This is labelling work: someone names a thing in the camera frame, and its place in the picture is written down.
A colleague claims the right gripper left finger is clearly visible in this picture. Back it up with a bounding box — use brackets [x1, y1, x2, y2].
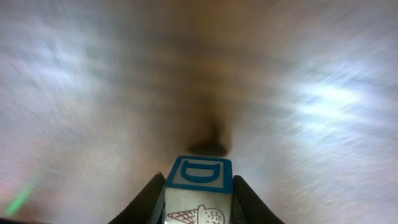
[109, 172, 165, 224]

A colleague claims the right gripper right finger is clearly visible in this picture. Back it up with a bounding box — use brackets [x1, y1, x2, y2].
[231, 175, 284, 224]

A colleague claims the blue D wooden block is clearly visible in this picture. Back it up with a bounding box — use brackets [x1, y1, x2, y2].
[163, 156, 233, 224]

